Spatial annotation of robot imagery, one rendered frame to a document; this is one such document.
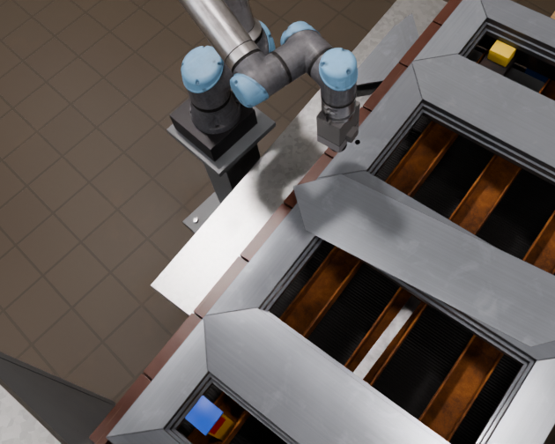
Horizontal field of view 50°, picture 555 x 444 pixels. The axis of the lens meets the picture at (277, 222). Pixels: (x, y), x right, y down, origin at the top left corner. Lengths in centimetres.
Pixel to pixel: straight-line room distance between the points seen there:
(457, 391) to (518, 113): 72
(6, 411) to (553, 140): 139
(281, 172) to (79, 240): 114
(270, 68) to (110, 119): 171
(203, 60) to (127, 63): 144
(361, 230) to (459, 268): 24
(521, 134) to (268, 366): 86
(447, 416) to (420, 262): 37
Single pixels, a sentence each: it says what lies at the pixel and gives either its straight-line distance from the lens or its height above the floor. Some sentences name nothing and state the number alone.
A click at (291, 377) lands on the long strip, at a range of 137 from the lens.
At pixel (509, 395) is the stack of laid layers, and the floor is 84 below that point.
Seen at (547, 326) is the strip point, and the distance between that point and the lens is 146.
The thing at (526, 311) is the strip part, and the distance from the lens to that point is 146.
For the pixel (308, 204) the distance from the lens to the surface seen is 150.
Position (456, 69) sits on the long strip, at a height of 86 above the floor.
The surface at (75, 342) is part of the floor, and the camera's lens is 248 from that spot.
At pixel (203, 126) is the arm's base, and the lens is 176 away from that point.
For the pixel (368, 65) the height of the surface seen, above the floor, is 72.
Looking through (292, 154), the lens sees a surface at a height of 68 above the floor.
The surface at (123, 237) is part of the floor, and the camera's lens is 256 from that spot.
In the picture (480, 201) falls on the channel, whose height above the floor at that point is 68.
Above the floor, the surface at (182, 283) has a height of 68.
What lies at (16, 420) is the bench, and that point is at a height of 105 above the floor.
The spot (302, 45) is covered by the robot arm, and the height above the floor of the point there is 124.
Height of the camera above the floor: 220
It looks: 64 degrees down
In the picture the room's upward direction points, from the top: 13 degrees counter-clockwise
